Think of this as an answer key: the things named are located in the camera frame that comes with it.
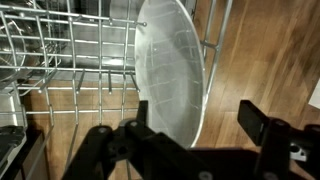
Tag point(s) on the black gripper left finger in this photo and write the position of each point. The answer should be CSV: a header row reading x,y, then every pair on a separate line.
x,y
150,150

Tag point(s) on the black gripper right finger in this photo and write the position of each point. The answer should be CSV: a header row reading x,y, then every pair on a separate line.
x,y
283,143

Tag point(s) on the white ceramic plate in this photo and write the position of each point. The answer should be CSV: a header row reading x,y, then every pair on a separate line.
x,y
170,66

